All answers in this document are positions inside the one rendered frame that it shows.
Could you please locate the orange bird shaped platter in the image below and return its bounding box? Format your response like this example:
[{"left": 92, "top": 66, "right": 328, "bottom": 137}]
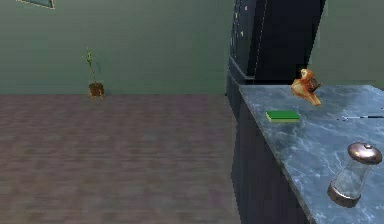
[{"left": 290, "top": 68, "right": 324, "bottom": 107}]

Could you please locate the green and yellow sponge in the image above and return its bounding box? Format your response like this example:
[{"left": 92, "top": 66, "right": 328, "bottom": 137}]
[{"left": 265, "top": 110, "right": 301, "bottom": 124}]

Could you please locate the green plant in brown pot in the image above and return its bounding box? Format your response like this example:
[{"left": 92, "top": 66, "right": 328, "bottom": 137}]
[{"left": 82, "top": 47, "right": 106, "bottom": 100}]

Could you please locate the black fridge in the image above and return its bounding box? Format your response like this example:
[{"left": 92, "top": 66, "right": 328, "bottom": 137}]
[{"left": 225, "top": 0, "right": 328, "bottom": 121}]

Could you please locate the dark counter with marble top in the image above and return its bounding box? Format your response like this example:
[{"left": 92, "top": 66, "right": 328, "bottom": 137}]
[{"left": 231, "top": 83, "right": 384, "bottom": 224}]

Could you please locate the thin black and silver utensil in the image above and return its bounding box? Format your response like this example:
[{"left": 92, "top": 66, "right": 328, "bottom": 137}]
[{"left": 336, "top": 114, "right": 384, "bottom": 121}]

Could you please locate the glass shaker with metal lid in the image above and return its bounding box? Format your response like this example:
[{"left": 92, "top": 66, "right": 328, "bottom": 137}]
[{"left": 326, "top": 142, "right": 384, "bottom": 209}]

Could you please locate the framed wall picture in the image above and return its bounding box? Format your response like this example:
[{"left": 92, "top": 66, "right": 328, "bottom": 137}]
[{"left": 15, "top": 0, "right": 56, "bottom": 10}]

